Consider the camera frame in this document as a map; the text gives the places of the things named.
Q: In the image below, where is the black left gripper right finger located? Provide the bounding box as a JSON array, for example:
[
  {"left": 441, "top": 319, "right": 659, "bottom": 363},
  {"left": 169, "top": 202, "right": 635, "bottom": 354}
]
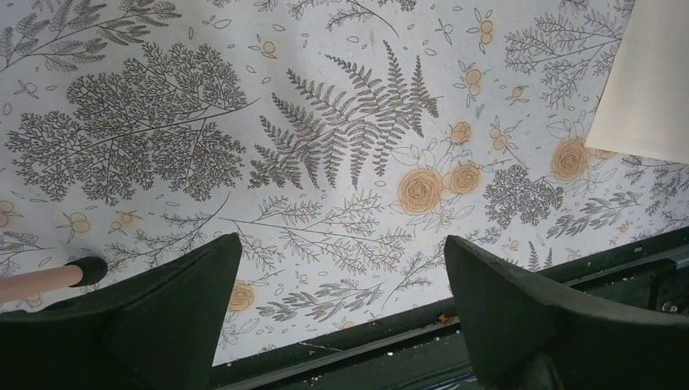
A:
[{"left": 444, "top": 236, "right": 688, "bottom": 389}]

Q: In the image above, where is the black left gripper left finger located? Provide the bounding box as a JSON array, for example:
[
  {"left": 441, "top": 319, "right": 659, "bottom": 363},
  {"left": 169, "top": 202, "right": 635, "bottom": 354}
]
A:
[{"left": 1, "top": 233, "right": 242, "bottom": 389}]

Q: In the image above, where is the pink tripod music stand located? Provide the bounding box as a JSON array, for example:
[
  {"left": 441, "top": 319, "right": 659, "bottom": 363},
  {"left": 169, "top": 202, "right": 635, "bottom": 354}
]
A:
[{"left": 1, "top": 257, "right": 108, "bottom": 303}]

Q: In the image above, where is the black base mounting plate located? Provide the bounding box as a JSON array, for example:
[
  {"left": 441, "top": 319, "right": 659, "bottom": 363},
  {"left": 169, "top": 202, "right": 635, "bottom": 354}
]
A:
[{"left": 209, "top": 228, "right": 688, "bottom": 389}]

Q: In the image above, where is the floral patterned table mat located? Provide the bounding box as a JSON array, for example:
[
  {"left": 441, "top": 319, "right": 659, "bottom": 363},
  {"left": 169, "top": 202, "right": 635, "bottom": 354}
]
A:
[{"left": 1, "top": 1, "right": 688, "bottom": 364}]

